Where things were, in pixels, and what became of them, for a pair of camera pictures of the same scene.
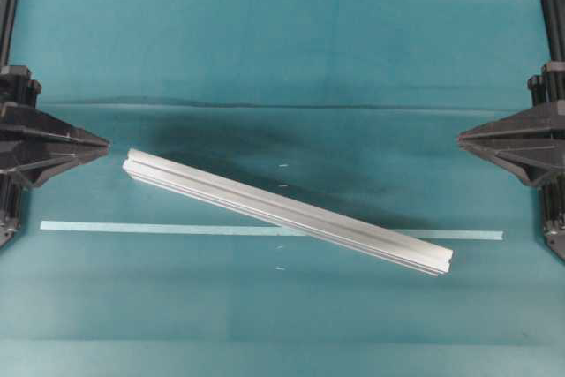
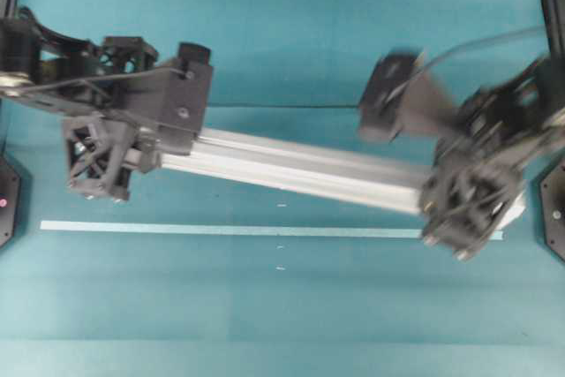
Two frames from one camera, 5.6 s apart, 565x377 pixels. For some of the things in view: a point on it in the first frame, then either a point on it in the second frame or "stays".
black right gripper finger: x=540 y=123 -> x=498 y=109
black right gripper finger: x=531 y=156 -> x=461 y=205
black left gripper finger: x=31 y=158 -> x=99 y=148
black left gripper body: x=16 y=87 -> x=140 y=144
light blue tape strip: x=245 y=229 stays
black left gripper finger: x=30 y=122 -> x=124 y=55
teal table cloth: x=344 y=86 stays
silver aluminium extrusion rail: x=380 y=239 -> x=315 y=170
